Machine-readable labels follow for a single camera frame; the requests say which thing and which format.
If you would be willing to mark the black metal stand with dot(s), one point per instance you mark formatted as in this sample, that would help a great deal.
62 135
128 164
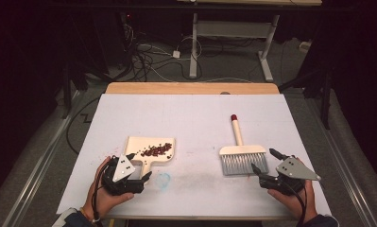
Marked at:
326 104
66 101

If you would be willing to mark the person's left hand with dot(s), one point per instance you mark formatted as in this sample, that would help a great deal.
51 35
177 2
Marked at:
106 201

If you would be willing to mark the wooden table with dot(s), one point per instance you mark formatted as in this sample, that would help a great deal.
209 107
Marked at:
176 88

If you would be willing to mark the white table cover sheet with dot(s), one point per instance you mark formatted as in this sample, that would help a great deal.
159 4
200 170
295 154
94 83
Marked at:
192 113

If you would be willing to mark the pile of red scraps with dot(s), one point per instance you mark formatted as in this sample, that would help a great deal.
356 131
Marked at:
157 150

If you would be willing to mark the aluminium floor rail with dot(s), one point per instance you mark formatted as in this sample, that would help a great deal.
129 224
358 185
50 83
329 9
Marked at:
35 176
357 189

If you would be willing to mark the white metal desk frame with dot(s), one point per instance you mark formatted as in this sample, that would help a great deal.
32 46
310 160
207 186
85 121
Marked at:
230 29

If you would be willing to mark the white power adapter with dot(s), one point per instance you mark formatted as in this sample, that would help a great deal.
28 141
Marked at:
176 54

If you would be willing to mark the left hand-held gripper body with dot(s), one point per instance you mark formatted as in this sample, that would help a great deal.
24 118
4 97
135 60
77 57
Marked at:
123 170

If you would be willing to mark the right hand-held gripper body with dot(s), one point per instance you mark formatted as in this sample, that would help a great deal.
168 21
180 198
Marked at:
294 171

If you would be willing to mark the person's right hand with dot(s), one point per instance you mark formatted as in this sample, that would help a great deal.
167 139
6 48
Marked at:
290 201

